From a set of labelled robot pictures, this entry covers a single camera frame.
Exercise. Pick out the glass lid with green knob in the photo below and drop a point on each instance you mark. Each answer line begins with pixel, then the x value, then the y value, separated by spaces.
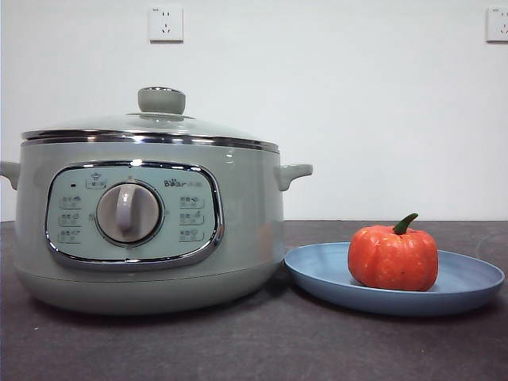
pixel 162 99

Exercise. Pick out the orange pumpkin with green stem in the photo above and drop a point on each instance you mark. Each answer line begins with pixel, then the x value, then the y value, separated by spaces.
pixel 389 258

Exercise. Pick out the pale green electric steamer pot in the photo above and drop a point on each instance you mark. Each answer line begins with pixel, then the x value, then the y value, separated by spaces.
pixel 254 206

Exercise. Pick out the blue round plate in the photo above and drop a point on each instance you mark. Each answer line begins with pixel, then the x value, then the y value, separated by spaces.
pixel 317 274

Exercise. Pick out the white wall socket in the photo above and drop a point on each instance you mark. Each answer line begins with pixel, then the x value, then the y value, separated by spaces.
pixel 166 24
pixel 497 24

